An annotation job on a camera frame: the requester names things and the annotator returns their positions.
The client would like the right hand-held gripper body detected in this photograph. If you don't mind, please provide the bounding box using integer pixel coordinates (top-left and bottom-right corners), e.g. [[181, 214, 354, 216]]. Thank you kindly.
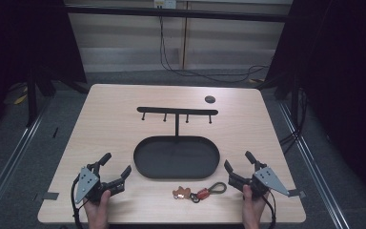
[[227, 165, 291, 200]]

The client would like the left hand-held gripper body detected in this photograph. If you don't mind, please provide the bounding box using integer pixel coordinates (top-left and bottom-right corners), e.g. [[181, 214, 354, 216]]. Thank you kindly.
[[74, 162, 127, 204]]

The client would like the person's left hand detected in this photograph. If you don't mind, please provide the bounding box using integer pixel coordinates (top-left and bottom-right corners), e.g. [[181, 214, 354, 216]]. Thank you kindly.
[[83, 189, 112, 229]]

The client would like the person's right hand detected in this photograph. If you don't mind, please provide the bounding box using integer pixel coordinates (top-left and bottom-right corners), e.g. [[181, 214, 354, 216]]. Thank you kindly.
[[241, 184, 271, 229]]

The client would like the black key rack with tray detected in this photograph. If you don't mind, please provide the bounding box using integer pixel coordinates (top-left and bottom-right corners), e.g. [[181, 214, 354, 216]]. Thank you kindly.
[[132, 106, 221, 180]]

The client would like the black metal stand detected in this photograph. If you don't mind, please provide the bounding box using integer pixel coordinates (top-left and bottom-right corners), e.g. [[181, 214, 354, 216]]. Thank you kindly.
[[274, 72, 303, 137], [24, 63, 57, 129]]

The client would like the yellow floor tape piece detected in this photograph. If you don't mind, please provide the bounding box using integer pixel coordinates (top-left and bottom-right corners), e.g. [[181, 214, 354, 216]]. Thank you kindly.
[[12, 86, 29, 106]]

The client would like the black curtain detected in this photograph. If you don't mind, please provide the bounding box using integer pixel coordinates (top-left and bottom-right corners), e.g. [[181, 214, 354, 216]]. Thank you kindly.
[[263, 0, 366, 204], [0, 0, 88, 141]]

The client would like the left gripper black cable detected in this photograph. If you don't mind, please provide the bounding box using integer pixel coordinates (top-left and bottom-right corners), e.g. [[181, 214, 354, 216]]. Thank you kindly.
[[70, 174, 88, 229]]

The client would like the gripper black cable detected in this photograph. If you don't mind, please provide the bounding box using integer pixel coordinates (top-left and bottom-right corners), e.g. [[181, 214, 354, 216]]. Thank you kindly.
[[261, 190, 277, 229], [70, 174, 88, 229]]

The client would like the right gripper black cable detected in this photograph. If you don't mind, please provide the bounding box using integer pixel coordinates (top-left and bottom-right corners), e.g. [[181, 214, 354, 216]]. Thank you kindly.
[[261, 190, 277, 229]]

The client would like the keychain with brown charm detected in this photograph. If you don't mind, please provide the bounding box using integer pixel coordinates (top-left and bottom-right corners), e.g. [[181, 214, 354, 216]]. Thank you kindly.
[[172, 181, 229, 204]]

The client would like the metal floor rail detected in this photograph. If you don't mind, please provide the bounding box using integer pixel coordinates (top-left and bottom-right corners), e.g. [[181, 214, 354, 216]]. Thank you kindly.
[[0, 94, 52, 222], [277, 100, 352, 229]]

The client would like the black floor cable bundle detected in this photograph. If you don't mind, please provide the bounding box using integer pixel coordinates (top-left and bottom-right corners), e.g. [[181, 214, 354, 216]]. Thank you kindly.
[[278, 87, 311, 156]]

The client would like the black hanging wall cable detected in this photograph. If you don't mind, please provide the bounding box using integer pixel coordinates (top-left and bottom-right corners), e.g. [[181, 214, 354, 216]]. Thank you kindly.
[[157, 14, 271, 85]]

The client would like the black horizontal frame bar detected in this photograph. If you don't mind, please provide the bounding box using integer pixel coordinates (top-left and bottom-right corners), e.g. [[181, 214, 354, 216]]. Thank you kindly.
[[64, 4, 290, 24]]

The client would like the white wall socket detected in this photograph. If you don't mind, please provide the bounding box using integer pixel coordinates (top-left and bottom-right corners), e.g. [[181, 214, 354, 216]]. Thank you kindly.
[[152, 0, 177, 10]]

